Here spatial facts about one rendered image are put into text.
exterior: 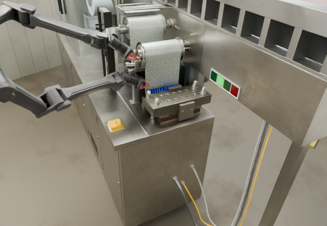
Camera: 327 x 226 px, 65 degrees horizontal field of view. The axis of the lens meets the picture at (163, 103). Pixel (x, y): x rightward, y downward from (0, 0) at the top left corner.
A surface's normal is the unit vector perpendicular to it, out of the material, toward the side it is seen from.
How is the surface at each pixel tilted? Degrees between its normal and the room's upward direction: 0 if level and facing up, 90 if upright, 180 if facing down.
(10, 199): 0
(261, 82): 90
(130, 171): 90
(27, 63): 90
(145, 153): 90
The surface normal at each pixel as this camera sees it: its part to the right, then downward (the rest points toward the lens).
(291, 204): 0.04, -0.84
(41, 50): 0.75, 0.38
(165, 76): 0.45, 0.50
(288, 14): -0.89, 0.22
